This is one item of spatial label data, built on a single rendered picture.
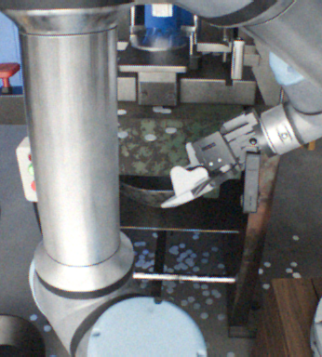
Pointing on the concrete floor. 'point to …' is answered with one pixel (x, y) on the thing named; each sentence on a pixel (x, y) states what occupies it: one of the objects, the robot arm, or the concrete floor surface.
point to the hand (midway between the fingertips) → (172, 191)
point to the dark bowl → (11, 337)
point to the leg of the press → (248, 240)
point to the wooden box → (289, 316)
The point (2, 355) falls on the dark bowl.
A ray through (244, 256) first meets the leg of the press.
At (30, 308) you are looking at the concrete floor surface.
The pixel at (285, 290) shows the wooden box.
